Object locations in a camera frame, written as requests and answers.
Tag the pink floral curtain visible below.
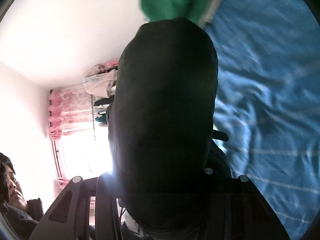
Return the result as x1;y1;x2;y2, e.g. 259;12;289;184
48;85;94;197

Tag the blue striped bed sheet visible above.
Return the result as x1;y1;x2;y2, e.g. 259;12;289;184
206;0;319;239

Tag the pile of folded clothes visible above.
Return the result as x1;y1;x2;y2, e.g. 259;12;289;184
83;61;119;127

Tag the black leather jacket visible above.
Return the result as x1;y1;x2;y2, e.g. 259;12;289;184
108;18;289;239

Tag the person's head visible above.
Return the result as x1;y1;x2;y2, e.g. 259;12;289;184
0;153;28;212

